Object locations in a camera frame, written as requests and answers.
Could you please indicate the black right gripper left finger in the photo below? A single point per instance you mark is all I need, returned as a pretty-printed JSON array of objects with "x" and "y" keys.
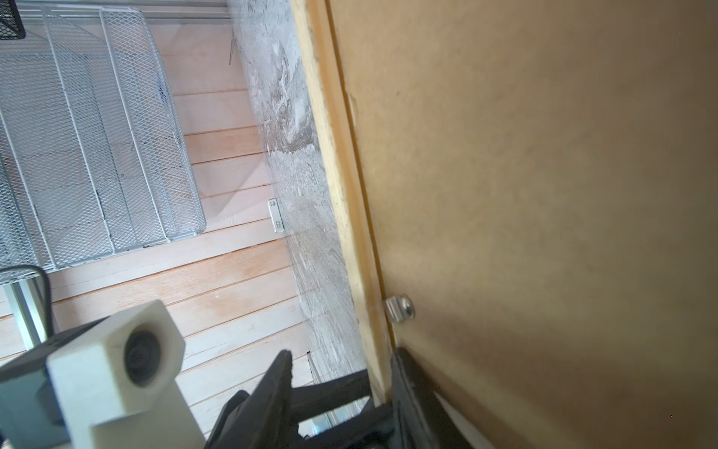
[{"x": 261, "y": 419}]

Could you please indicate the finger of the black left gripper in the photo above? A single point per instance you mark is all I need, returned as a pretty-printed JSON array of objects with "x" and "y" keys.
[
  {"x": 372, "y": 429},
  {"x": 311, "y": 401}
]

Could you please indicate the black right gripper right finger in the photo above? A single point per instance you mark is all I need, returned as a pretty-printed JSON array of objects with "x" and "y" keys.
[{"x": 420, "y": 419}]

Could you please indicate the wooden backing board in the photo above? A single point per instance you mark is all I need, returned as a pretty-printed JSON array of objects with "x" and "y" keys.
[{"x": 541, "y": 178}]

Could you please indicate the light wooden picture frame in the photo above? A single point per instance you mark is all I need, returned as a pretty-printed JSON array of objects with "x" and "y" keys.
[{"x": 330, "y": 109}]

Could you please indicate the small white tag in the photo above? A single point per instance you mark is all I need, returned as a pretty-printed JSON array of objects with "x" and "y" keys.
[{"x": 276, "y": 216}]

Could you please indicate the white wire mesh shelf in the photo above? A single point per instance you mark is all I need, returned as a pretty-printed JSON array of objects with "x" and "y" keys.
[{"x": 93, "y": 159}]

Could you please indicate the black wire mesh basket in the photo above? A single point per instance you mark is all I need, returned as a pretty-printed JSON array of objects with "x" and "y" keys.
[{"x": 11, "y": 27}]

